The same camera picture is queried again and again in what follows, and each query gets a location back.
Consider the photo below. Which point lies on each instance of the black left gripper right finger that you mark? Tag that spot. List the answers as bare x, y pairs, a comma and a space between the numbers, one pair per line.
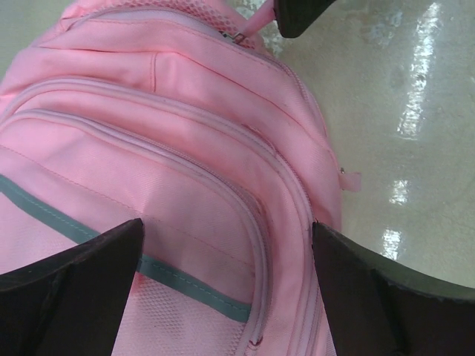
376, 306

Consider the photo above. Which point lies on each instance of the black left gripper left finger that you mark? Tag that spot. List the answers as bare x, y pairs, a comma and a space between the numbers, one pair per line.
71, 303

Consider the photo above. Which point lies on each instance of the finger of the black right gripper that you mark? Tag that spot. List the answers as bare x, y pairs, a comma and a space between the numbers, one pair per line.
295, 16

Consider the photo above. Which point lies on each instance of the pink student backpack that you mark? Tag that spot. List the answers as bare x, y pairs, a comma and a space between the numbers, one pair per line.
173, 112

